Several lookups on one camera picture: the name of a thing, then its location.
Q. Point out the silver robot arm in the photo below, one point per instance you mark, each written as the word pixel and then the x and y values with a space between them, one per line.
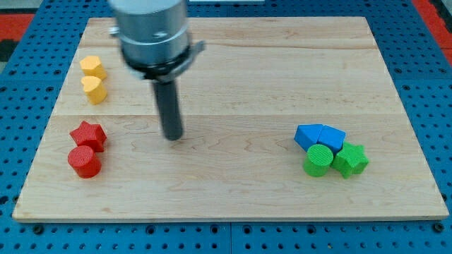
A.
pixel 156 43

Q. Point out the green circle block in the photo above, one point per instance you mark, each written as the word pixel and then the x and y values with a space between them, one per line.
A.
pixel 318 160

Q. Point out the blue cube block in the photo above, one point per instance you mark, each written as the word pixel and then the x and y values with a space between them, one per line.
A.
pixel 332 138

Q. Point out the yellow hexagon block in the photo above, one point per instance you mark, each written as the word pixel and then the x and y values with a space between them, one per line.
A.
pixel 92 66

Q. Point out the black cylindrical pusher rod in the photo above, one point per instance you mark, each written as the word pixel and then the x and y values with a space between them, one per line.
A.
pixel 168 109

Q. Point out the green star block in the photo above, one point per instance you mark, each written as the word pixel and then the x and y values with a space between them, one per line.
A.
pixel 350 160

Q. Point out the red circle block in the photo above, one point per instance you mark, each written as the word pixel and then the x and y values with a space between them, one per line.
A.
pixel 84 161

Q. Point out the yellow heart block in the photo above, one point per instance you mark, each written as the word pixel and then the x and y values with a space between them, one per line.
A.
pixel 94 89

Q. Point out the light wooden board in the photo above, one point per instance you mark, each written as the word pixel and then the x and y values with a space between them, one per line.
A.
pixel 241 103

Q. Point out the red star block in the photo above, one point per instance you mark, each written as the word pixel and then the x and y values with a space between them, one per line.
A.
pixel 91 135

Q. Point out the blue triangle block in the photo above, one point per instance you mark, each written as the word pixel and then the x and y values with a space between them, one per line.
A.
pixel 307 135

